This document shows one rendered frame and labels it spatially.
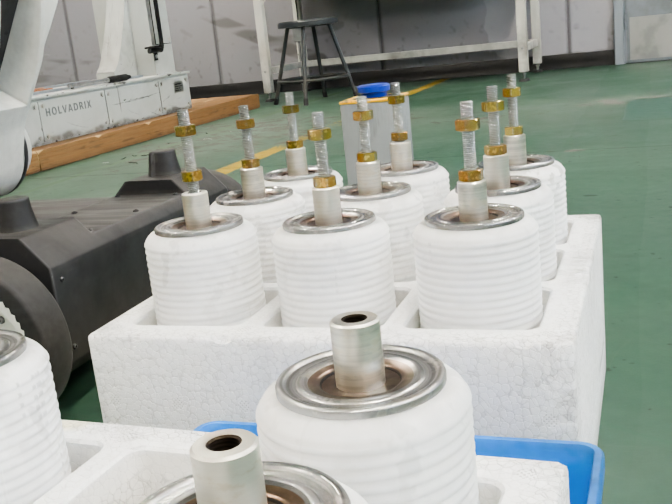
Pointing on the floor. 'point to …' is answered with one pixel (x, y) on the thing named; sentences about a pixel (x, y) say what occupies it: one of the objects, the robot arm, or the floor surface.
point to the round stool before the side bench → (316, 56)
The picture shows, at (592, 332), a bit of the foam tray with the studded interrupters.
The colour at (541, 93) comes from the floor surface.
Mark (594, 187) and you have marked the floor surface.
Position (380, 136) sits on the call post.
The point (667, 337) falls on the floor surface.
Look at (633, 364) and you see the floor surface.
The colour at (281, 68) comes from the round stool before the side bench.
